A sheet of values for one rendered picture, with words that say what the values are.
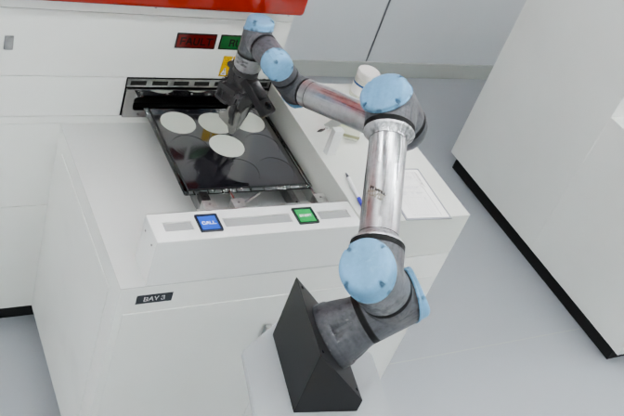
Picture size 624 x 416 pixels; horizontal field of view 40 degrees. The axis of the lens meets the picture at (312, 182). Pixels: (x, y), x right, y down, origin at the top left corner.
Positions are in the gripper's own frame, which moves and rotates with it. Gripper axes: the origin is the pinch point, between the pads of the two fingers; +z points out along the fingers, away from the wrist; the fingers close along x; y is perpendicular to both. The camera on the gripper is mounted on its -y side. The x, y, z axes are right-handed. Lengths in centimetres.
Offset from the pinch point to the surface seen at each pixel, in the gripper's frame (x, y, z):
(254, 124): -10.1, -0.1, 1.5
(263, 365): 52, -54, 10
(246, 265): 33.3, -33.3, 6.0
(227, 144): 4.5, -1.8, 1.6
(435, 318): -93, -61, 91
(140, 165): 23.8, 11.0, 9.6
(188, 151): 16.8, 2.1, 1.7
